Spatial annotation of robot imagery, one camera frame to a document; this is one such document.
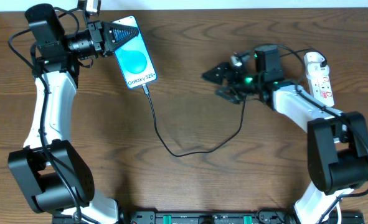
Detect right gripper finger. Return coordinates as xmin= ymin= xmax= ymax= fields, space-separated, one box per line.
xmin=215 ymin=86 xmax=246 ymax=105
xmin=202 ymin=62 xmax=233 ymax=84

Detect blue Galaxy smartphone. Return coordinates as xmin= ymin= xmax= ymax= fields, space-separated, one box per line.
xmin=113 ymin=16 xmax=158 ymax=89

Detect black charger cable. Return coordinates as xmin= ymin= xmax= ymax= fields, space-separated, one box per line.
xmin=141 ymin=48 xmax=328 ymax=158

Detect white power strip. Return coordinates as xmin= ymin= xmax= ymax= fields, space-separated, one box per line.
xmin=304 ymin=52 xmax=334 ymax=107

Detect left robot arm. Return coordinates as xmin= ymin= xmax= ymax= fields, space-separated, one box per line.
xmin=8 ymin=1 xmax=139 ymax=223

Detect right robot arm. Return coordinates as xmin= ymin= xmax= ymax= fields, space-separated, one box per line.
xmin=202 ymin=44 xmax=368 ymax=223

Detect white charger plug adapter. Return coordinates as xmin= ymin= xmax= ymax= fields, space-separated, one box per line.
xmin=306 ymin=63 xmax=330 ymax=80

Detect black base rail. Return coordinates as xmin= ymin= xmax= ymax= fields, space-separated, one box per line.
xmin=51 ymin=210 xmax=365 ymax=224

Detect white power strip cord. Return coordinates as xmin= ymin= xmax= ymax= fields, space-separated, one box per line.
xmin=334 ymin=194 xmax=346 ymax=224

